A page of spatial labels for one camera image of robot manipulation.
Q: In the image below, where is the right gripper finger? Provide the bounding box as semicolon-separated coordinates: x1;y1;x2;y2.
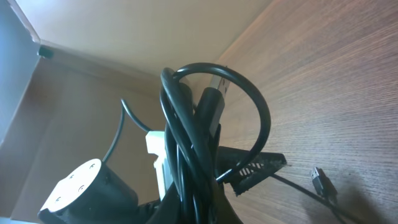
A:
136;184;243;224

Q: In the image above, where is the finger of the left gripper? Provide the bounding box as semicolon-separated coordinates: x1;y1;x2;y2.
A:
217;146;287;196

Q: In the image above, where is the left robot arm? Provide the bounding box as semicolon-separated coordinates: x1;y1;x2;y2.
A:
38;146;287;224

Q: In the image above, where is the left camera cable black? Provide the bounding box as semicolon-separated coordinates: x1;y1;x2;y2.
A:
101;98;153;164

